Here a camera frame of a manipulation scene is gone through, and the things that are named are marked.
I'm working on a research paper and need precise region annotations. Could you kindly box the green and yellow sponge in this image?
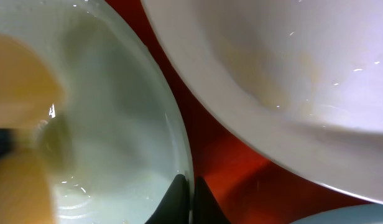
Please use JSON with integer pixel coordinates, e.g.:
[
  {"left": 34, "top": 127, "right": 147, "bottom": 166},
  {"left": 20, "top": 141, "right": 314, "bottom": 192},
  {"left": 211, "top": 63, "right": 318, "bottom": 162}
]
[{"left": 0, "top": 34, "right": 62, "bottom": 223}]

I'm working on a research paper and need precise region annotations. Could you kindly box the white plate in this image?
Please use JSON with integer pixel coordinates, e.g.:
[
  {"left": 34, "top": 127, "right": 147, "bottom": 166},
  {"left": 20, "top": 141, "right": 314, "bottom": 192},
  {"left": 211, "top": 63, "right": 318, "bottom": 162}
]
[{"left": 142, "top": 0, "right": 383, "bottom": 204}]

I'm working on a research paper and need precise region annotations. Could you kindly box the red plastic tray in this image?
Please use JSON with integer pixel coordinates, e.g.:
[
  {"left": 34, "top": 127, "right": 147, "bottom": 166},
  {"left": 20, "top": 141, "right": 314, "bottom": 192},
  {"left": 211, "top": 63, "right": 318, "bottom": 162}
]
[{"left": 104, "top": 0, "right": 371, "bottom": 224}]

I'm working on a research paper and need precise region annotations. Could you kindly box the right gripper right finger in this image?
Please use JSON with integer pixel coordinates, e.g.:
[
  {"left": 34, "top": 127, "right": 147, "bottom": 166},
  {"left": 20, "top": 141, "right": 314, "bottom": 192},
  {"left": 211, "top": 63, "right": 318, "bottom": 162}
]
[{"left": 193, "top": 177, "right": 231, "bottom": 224}]

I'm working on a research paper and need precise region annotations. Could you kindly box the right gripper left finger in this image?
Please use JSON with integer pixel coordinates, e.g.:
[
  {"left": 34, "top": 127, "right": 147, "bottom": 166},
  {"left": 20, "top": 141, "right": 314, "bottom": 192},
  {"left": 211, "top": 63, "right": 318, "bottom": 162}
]
[{"left": 145, "top": 174, "right": 190, "bottom": 224}]

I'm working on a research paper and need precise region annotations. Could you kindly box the light green plate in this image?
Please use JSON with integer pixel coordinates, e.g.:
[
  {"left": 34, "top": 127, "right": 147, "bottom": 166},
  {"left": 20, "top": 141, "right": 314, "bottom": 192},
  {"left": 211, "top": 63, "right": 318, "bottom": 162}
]
[{"left": 0, "top": 0, "right": 193, "bottom": 223}]

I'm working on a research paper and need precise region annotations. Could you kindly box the light blue plate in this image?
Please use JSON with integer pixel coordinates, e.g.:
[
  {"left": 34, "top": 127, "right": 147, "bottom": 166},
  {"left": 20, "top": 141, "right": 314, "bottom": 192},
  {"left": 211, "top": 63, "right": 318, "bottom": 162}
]
[{"left": 292, "top": 204, "right": 383, "bottom": 224}]

